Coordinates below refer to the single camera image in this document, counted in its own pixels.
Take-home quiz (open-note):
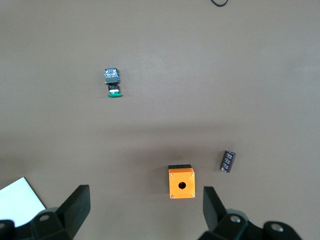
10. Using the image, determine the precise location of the dark cylindrical capacitor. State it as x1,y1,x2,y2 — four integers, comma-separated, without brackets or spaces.
219,149,238,174

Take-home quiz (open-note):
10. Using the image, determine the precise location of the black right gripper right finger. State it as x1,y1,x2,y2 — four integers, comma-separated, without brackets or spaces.
198,186,305,240

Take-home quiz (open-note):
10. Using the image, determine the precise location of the green push button switch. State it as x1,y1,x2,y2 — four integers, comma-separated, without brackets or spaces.
103,66,124,99

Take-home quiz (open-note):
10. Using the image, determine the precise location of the orange box with black base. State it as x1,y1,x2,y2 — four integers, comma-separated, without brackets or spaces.
167,164,197,200

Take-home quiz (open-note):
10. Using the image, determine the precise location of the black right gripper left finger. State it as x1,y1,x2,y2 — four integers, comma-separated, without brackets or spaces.
0,184,91,240

